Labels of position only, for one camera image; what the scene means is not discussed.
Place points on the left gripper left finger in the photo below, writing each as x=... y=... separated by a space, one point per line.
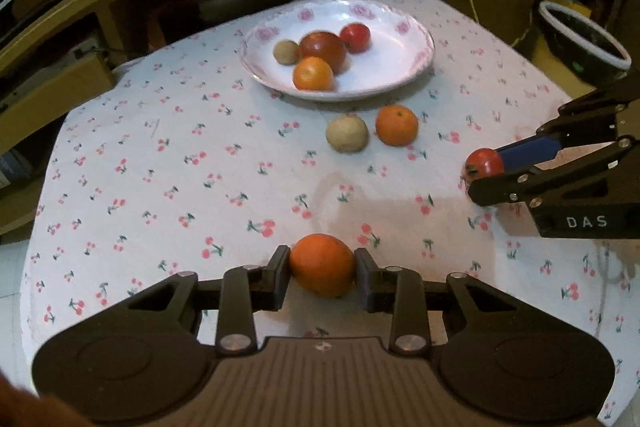
x=245 y=291

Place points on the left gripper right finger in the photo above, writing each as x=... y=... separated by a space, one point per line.
x=399 y=292

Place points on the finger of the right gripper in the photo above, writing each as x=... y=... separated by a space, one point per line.
x=606 y=176
x=555 y=141

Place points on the small red tomato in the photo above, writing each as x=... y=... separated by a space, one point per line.
x=482 y=163
x=356 y=38

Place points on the large orange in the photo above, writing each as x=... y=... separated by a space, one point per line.
x=323 y=265

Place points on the beige round fruit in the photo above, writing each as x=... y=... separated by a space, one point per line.
x=347 y=134

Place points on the small orange mandarin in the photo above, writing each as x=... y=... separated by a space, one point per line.
x=313 y=74

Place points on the yellow trash bin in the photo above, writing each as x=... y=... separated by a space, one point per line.
x=582 y=34

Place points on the white floral plate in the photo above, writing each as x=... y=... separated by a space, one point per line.
x=401 y=48

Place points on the cherry print tablecloth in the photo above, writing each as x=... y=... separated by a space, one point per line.
x=189 y=164

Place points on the dark red tomato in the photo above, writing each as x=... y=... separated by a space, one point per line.
x=325 y=45

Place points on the small green kiwi fruit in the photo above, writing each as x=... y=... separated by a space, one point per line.
x=286 y=52

